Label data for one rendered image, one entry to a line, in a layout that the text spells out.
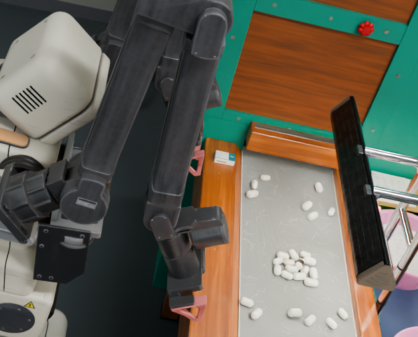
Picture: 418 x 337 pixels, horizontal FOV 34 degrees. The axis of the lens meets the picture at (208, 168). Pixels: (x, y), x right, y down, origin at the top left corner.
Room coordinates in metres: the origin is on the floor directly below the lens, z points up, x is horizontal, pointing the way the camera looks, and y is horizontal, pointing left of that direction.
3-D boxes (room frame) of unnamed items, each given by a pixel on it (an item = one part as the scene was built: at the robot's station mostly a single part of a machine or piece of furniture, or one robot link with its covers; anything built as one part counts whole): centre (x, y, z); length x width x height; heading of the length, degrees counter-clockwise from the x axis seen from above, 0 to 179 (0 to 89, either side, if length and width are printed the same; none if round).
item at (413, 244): (1.34, -0.43, 0.90); 0.20 x 0.19 x 0.45; 8
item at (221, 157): (1.66, -0.04, 0.77); 0.06 x 0.04 x 0.02; 98
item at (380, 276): (1.33, -0.35, 1.08); 0.62 x 0.08 x 0.07; 8
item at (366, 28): (1.79, -0.30, 1.24); 0.04 x 0.02 x 0.05; 98
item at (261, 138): (1.76, -0.24, 0.83); 0.30 x 0.06 x 0.07; 98
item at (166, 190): (0.88, 0.06, 1.40); 0.11 x 0.06 x 0.43; 11
